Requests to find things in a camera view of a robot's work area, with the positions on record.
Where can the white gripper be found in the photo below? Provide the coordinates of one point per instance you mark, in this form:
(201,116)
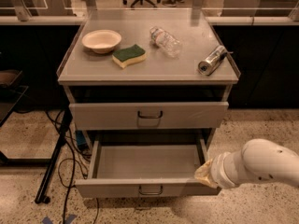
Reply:
(219,173)

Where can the grey drawer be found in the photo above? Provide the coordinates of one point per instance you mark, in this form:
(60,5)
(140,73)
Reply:
(141,170)
(132,116)

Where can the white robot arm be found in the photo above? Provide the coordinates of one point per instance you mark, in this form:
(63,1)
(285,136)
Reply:
(258,161)

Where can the grey top drawer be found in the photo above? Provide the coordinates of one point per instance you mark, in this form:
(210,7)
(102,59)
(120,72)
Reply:
(132,116)

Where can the grey metal drawer cabinet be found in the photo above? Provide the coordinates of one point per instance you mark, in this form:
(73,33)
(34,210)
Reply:
(91,78)

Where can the silver metal can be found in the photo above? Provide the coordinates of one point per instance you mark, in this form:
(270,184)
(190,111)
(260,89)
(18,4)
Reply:
(212,61)

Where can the clear plastic water bottle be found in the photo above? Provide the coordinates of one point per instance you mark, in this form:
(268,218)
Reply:
(165,41)

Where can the green yellow sponge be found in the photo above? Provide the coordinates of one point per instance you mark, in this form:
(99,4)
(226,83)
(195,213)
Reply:
(128,56)

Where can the black stand leg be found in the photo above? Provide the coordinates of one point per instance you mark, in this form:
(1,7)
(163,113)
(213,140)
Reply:
(41,196)

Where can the white paper bowl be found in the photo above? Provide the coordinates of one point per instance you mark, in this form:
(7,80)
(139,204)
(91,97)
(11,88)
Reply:
(101,41)

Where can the dark side table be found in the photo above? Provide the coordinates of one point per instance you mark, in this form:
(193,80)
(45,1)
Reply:
(10,92)

